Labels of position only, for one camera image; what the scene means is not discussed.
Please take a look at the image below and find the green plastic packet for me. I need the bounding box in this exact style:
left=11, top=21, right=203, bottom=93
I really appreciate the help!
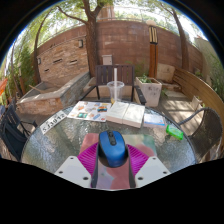
left=165, top=123, right=185, bottom=141

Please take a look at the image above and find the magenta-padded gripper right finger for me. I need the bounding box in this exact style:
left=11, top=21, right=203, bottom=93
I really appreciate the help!
left=126, top=143, right=172, bottom=189

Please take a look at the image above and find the wooden garden lamp post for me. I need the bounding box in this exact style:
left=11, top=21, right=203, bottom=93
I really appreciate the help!
left=145, top=19, right=160, bottom=79

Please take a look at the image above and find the slender straight tree trunk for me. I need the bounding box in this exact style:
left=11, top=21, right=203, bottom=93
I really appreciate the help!
left=166, top=6, right=190, bottom=72

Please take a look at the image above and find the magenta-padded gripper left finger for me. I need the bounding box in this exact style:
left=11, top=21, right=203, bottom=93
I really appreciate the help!
left=54, top=142, right=100, bottom=189

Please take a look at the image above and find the thin curved tree trunk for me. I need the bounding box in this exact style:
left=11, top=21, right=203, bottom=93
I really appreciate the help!
left=31, top=9, right=54, bottom=84

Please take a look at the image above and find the floral print mouse pad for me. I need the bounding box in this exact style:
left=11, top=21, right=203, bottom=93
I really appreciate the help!
left=79, top=133, right=158, bottom=190

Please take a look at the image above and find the thick tree trunk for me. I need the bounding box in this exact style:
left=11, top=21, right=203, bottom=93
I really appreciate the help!
left=56, top=0, right=105, bottom=79

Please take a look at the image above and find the white license plate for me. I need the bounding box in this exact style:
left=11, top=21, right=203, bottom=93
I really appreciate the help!
left=39, top=110, right=68, bottom=135

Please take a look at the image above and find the dark wooden slatted chair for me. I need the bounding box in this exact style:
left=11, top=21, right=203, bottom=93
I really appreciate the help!
left=79, top=64, right=148, bottom=106

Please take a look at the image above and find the orange patio umbrella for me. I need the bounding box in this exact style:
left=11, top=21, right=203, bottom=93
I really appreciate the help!
left=0, top=78, right=8, bottom=98

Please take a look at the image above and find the pale blue booklet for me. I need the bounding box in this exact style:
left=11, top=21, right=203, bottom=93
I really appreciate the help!
left=143, top=113, right=166, bottom=128

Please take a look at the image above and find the grey wicker metal chair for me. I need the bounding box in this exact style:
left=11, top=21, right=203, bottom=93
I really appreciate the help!
left=178, top=106, right=223, bottom=164

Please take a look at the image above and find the black slatted patio chair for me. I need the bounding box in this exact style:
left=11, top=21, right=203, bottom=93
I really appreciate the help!
left=0, top=103, right=38, bottom=163

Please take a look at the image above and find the grey utility box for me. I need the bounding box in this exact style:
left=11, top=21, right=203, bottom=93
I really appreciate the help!
left=101, top=54, right=114, bottom=66

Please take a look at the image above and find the open white book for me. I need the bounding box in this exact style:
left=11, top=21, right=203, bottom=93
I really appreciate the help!
left=105, top=100, right=146, bottom=129

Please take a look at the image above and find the stone raised garden bed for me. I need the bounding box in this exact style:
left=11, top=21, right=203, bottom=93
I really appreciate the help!
left=16, top=71, right=91, bottom=116

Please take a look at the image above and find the colourful open magazine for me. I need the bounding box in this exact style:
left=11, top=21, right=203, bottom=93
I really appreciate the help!
left=66, top=100, right=112, bottom=123

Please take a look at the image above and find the blue and black computer mouse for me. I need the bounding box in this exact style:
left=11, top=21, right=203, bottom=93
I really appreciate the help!
left=97, top=130, right=129, bottom=168

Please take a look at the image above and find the pale stone slab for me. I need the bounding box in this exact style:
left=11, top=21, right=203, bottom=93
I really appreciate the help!
left=156, top=63, right=176, bottom=84

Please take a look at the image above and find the white square planter box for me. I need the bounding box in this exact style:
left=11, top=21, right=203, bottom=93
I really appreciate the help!
left=134, top=76, right=163, bottom=108

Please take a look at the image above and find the curved wooden bench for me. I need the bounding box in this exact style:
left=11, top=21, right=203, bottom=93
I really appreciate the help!
left=172, top=67, right=224, bottom=151

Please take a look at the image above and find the clear plastic cup with straw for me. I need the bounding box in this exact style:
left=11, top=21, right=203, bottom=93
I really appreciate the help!
left=106, top=67, right=125, bottom=104

